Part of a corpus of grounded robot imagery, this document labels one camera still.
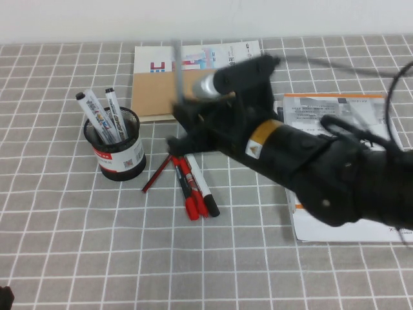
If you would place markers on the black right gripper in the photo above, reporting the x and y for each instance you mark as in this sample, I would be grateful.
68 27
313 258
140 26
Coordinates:
229 129

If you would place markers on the grey pen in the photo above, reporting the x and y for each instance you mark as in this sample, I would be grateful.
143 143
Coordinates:
178 71

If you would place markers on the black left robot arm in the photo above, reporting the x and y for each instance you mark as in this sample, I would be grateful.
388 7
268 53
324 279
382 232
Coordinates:
6 298

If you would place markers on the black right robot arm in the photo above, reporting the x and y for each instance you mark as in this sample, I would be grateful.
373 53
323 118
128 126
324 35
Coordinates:
322 174

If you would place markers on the black mesh pen holder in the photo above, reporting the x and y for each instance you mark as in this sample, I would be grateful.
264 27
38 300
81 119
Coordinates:
122 168

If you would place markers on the red capped pen black barrel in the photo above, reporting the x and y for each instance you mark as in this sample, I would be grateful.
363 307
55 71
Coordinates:
192 210

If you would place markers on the brown kraft notebook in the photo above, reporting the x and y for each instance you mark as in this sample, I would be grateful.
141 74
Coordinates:
151 97

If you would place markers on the red black striped pencil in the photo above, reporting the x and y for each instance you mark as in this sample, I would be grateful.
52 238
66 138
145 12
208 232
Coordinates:
155 177

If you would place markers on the white marker with black cap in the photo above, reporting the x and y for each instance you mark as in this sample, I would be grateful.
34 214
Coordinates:
203 187

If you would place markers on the whiteboard marker with black lettering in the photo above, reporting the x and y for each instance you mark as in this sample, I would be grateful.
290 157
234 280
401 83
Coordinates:
114 113

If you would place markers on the white magazine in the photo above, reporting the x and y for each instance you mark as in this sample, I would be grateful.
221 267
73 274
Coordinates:
155 55

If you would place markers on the whiteboard marker with colourful print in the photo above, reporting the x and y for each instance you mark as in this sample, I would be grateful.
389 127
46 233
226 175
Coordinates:
92 109

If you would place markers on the grey checked tablecloth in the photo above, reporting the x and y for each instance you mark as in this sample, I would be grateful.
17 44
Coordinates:
64 242

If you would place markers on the white AgileX booklet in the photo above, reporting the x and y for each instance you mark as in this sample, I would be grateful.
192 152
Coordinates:
322 231

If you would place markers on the black wrist camera silver lens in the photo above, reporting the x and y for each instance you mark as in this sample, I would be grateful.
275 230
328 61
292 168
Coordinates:
245 72

